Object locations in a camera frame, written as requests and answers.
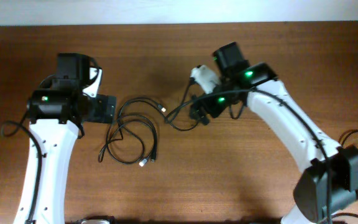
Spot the thin black USB cable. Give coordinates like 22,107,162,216
97,96,167,167
106,113,158,165

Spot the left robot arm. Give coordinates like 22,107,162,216
14,53,116,223

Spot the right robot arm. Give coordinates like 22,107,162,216
190,42,358,223

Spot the left camera black cable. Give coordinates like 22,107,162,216
0,57,104,224

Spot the right camera black cable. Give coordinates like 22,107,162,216
178,77,358,224

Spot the camera black cable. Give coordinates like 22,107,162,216
178,77,358,224
0,57,104,224

